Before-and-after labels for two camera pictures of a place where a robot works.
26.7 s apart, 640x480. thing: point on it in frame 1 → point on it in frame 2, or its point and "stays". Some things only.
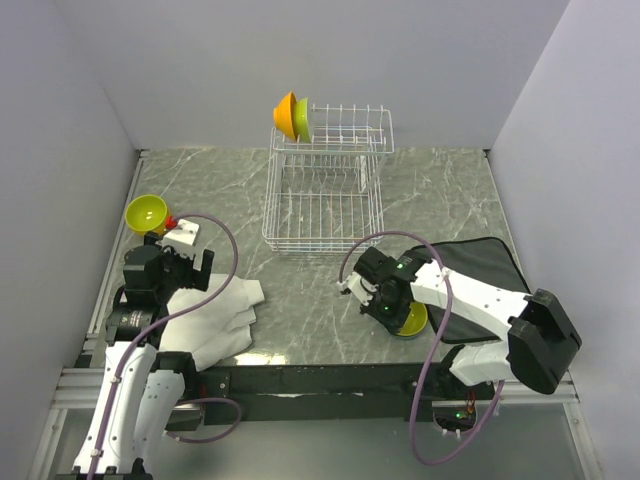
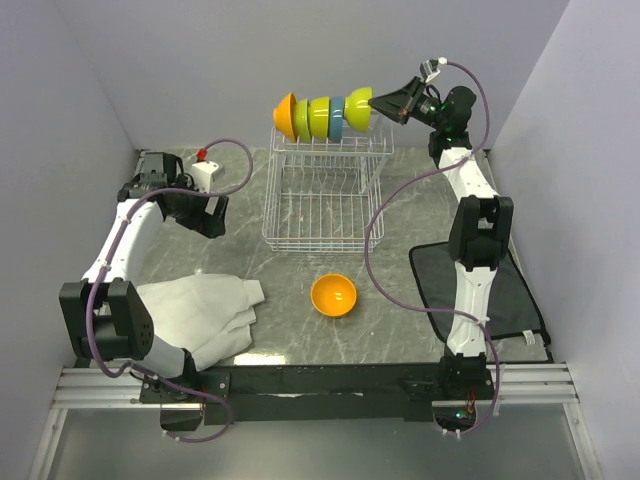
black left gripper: [193, 278] → [203, 222]
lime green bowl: [415, 321] → [319, 117]
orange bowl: [284, 115] stays
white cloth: [218, 330] stays
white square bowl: [301, 121] stays
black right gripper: [393, 324] → [399, 104]
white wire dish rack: [328, 195] stays
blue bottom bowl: [411, 337] → [336, 118]
